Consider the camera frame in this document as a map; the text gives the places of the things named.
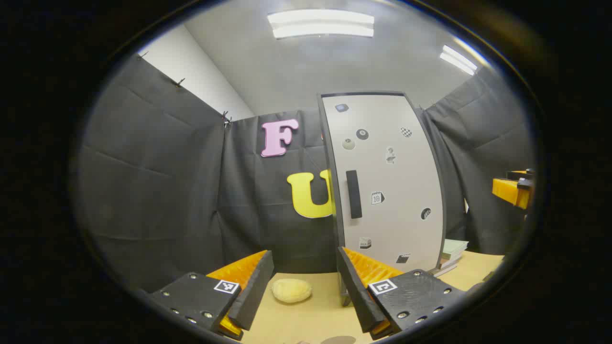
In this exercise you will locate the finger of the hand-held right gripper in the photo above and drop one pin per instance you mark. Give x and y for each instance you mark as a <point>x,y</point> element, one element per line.
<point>511,192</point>
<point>525,175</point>

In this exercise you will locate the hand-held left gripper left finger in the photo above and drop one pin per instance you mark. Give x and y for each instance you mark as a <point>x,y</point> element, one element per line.
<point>256,291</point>

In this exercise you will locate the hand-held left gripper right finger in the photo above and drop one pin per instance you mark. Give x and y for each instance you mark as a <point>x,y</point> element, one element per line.
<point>356,291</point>

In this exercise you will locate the dark grey cabinet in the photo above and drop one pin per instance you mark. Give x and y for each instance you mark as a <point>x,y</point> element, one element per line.
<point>338,234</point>

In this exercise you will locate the white cabinet door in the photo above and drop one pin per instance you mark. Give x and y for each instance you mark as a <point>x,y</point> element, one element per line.
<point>406,167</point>

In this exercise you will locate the pale yellow sponge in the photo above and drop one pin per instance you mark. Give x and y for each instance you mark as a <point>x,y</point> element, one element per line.
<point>291,290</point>

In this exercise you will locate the green notebook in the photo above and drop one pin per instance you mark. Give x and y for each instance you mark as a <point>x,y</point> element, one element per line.
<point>454,248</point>

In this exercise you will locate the ceiling light panel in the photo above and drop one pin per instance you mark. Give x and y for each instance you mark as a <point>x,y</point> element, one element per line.
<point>320,24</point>
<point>458,59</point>

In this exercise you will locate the black backdrop cloth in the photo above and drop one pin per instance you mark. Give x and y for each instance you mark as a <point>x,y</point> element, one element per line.
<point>158,191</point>

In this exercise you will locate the black cloth clip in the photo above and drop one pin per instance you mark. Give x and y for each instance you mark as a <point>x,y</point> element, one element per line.
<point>180,83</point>
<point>143,55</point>
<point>226,119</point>

